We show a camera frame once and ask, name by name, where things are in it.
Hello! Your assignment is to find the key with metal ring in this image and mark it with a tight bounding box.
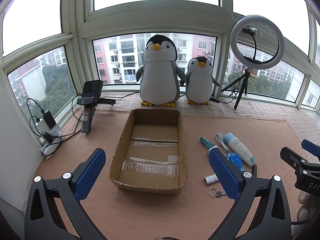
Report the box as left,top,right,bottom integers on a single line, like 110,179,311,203
209,188,227,199

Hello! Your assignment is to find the spare black gripper on stand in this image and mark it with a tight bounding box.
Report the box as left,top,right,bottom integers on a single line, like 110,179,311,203
77,80,116,133

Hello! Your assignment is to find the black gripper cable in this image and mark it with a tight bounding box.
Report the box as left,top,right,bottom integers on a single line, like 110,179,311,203
291,219,320,225

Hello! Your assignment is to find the white window frame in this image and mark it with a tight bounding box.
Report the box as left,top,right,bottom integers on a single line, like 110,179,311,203
0,0,320,140

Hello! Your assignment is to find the white bottle with blue cap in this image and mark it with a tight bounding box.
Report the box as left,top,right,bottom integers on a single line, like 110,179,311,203
223,132,256,167

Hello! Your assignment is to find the white ring light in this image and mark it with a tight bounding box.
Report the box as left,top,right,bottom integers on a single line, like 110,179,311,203
230,15,285,69

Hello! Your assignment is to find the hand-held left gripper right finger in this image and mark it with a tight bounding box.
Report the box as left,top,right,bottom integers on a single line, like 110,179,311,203
208,148,292,240

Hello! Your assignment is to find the small patterned box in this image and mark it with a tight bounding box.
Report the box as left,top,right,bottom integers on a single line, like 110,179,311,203
204,174,218,186

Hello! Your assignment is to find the black charger brick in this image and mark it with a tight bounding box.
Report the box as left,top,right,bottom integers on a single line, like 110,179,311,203
42,109,57,130

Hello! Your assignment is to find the black gooseneck phone clip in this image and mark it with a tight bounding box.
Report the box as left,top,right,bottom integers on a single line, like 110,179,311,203
242,27,266,63

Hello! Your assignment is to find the blue clothespin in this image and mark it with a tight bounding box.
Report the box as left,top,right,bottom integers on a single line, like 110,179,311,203
199,137,215,148

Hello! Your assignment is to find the cardboard box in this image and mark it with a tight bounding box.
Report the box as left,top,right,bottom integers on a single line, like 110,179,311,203
109,108,188,195

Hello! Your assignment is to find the power strip with adapters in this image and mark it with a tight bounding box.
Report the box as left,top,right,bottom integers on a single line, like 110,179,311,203
26,98,50,140

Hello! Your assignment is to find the white power strip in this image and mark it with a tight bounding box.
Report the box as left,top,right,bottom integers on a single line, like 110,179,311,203
41,127,63,159

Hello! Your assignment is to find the beige checked blanket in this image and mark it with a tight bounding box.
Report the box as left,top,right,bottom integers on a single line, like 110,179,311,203
96,96,320,147

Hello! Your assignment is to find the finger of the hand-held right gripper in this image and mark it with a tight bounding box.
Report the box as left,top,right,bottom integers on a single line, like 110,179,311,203
280,147,308,173
301,139,320,158

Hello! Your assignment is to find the blue round tape measure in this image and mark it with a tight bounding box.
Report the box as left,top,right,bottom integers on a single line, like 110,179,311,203
227,152,245,172

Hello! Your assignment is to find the person's right hand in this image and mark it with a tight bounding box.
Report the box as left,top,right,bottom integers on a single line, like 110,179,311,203
297,190,320,223

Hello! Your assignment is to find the pink blanket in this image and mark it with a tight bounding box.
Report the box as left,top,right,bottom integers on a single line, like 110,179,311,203
34,109,320,240

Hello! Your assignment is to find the white usb cable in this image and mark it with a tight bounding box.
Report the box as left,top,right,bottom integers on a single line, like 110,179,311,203
215,133,229,153

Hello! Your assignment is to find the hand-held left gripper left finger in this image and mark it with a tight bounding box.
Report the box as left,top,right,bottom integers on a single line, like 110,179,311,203
24,148,107,240

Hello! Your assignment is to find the small penguin plush toy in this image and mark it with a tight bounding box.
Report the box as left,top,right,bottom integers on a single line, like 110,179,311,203
185,56,220,105

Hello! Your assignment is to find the large penguin plush toy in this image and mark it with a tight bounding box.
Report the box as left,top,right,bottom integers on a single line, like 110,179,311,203
136,35,187,107

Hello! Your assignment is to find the coiled black ring light cable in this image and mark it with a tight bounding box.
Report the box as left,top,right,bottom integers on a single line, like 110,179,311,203
220,83,241,103

